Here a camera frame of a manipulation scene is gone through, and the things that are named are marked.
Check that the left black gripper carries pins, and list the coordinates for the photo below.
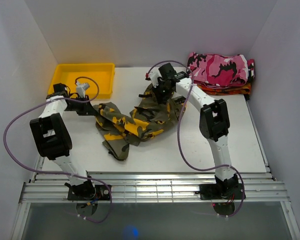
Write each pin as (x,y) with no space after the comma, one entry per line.
(88,110)

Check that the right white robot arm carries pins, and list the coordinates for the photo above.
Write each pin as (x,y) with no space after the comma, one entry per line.
(214,124)

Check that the pink camouflage folded trousers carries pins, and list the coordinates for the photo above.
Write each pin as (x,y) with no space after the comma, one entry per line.
(220,72)

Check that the aluminium rail frame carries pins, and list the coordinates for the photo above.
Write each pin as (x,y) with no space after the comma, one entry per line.
(159,187)

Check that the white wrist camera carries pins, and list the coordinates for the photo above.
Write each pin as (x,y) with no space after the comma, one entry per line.
(81,89)
(153,77)

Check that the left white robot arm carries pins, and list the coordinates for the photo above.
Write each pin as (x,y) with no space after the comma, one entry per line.
(53,140)

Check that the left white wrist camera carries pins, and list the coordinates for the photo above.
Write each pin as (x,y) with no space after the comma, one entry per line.
(81,89)

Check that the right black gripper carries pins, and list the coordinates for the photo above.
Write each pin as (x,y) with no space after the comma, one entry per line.
(161,98)

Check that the yellow green camouflage trousers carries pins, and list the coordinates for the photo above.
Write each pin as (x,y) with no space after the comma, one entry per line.
(146,121)

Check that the orange camouflage folded trousers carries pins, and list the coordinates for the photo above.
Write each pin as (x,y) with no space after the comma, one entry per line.
(244,90)

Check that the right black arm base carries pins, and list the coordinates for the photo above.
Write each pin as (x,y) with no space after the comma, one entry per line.
(214,191)

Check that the yellow plastic tray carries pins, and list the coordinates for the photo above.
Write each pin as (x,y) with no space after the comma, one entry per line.
(99,76)

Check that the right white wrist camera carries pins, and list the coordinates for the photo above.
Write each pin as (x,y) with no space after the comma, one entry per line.
(153,77)

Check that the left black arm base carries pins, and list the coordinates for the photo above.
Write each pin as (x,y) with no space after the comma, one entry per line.
(101,193)

